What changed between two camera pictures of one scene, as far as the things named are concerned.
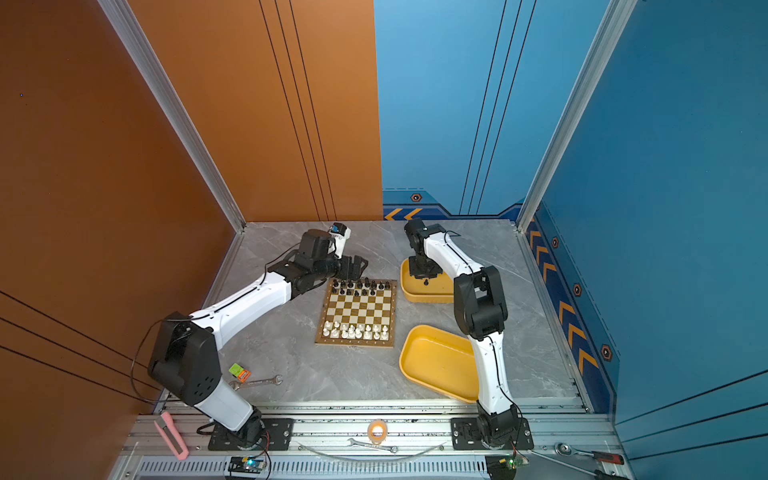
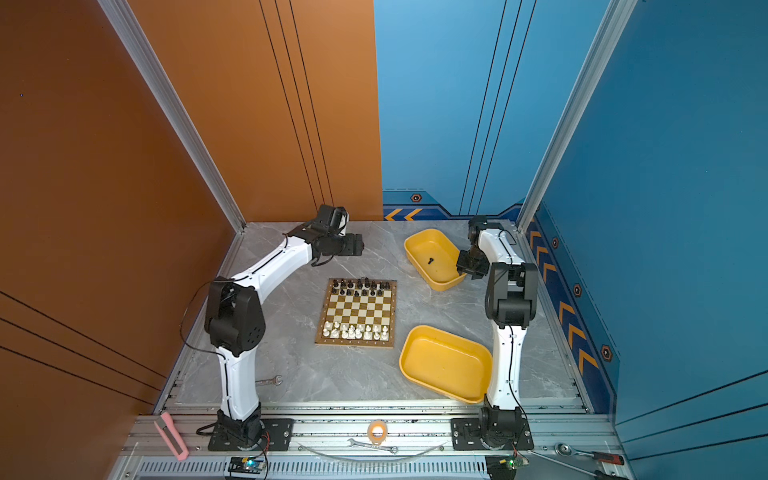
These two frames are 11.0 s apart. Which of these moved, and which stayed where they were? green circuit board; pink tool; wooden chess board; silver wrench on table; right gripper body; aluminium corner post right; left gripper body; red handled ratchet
Moved: left gripper body; right gripper body
Stayed: silver wrench on table; red handled ratchet; wooden chess board; pink tool; green circuit board; aluminium corner post right
